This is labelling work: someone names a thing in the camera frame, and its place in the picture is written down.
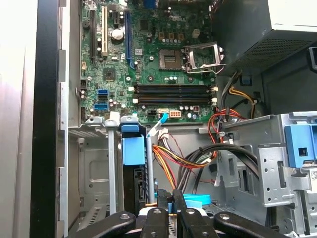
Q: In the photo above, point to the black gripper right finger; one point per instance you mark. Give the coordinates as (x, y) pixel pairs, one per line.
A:
(195, 223)

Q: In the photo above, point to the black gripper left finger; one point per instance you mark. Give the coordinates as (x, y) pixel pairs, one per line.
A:
(153, 223)

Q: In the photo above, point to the hard disk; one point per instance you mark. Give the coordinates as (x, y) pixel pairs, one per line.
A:
(133, 148)

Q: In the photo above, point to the grey metal disk bay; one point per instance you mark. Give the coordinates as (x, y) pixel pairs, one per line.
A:
(99, 173)

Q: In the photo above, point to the grey optical drive cage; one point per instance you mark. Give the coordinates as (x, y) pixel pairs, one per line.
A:
(272, 173)

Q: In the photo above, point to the white paper tag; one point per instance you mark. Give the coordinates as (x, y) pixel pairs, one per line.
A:
(115, 116)

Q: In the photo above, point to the black RAM slot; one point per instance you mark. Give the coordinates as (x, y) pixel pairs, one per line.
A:
(173, 86)
(173, 101)
(173, 91)
(173, 97)

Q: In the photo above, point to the blue drive bay latch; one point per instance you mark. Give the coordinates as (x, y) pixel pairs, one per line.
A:
(294, 143)
(315, 141)

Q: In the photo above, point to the green motherboard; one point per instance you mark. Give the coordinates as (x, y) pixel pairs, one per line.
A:
(158, 74)

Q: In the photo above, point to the black chipset chip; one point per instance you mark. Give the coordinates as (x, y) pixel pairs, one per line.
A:
(109, 74)

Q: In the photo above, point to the CPU socket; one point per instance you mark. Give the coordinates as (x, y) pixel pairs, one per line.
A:
(170, 59)

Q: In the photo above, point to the metal socket cover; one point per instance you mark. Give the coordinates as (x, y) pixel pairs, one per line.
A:
(201, 44)

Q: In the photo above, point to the blue expansion slot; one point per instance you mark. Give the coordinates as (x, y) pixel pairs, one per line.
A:
(128, 37)

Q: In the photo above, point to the silver coin battery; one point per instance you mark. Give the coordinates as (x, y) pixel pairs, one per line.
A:
(117, 34)

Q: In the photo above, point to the long black expansion slot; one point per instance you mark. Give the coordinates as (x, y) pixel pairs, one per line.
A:
(92, 37)

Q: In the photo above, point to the cream expansion slot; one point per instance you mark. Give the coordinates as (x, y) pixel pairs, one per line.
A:
(104, 32)

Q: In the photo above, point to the grey power supply unit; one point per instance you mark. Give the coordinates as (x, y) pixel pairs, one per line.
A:
(247, 24)

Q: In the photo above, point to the short black expansion slot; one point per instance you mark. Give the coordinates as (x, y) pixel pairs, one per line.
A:
(116, 19)

